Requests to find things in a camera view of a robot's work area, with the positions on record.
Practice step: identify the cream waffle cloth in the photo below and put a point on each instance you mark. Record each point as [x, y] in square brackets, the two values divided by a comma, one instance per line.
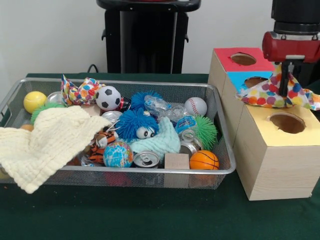
[50, 140]

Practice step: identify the dark green tablecloth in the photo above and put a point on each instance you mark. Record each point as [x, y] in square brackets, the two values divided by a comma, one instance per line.
[150, 217]

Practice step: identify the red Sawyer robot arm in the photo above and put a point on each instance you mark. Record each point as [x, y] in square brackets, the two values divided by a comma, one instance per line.
[295, 12]

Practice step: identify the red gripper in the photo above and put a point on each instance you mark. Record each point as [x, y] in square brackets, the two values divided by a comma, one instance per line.
[290, 48]

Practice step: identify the black and white soccer ball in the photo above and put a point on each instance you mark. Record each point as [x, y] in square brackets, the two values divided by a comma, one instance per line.
[107, 98]

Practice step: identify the wooden box with three holes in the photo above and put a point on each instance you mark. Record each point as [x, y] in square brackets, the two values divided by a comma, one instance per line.
[275, 170]

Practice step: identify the green cloth side table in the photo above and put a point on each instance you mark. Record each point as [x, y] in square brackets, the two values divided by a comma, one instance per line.
[315, 90]

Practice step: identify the yellow tennis ball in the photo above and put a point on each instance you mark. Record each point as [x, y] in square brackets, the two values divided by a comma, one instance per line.
[35, 102]

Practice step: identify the green spiky ball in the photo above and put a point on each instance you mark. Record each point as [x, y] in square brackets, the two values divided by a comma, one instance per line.
[206, 131]

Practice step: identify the orange basketball toy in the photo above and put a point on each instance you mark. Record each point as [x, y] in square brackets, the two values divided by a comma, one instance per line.
[203, 160]

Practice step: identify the small globe ball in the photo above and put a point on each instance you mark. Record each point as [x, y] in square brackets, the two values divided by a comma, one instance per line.
[117, 154]

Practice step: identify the colourful dotted napkin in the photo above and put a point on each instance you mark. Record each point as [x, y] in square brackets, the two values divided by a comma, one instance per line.
[265, 96]
[85, 91]

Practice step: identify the light blue cloth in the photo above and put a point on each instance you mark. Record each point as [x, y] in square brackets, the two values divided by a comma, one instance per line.
[165, 140]

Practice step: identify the blue spiky ball with eyes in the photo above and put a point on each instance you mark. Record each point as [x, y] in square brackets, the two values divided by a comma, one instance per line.
[132, 122]

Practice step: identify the silver mesh bin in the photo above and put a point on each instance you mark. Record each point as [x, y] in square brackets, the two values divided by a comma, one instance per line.
[75, 178]

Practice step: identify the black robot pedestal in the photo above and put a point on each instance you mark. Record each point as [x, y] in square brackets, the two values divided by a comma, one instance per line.
[140, 37]

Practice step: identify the black upright board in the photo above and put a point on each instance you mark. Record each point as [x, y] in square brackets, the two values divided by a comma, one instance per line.
[308, 72]

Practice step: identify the white baseball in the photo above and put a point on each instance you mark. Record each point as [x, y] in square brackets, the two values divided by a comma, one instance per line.
[196, 106]

